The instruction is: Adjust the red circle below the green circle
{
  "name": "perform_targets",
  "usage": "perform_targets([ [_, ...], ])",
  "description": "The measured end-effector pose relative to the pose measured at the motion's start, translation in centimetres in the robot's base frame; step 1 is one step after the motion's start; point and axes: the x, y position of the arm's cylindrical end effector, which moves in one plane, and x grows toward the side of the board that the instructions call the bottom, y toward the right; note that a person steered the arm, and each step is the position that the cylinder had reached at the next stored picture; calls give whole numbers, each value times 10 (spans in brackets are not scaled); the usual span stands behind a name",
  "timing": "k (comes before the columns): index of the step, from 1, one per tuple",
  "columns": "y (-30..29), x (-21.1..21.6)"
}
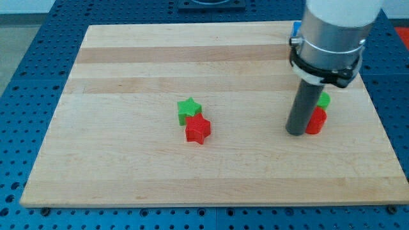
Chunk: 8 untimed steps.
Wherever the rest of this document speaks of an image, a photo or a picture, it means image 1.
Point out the red cylinder block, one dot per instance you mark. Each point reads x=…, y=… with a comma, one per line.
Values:
x=317, y=121

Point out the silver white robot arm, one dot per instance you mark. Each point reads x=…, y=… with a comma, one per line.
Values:
x=327, y=47

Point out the blue block behind arm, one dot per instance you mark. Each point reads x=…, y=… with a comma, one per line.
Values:
x=296, y=27

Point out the red star block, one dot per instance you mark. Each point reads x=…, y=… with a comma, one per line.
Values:
x=197, y=128

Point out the green star block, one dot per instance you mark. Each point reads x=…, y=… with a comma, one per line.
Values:
x=187, y=108

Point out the wooden board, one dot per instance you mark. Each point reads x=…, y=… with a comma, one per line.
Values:
x=115, y=141

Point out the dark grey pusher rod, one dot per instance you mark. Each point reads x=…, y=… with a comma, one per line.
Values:
x=303, y=106

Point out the green cylinder block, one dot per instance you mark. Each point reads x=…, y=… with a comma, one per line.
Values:
x=324, y=101

